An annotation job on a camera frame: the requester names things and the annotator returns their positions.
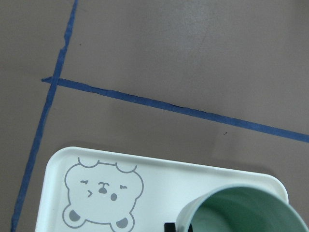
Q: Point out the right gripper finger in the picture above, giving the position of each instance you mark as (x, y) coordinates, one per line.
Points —
(170, 227)

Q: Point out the green cup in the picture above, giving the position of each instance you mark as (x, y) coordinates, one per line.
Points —
(239, 209)

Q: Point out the blue tape line crosswise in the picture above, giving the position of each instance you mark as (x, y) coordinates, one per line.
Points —
(293, 135)

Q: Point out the white bear tray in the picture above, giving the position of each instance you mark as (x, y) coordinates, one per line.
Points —
(88, 190)

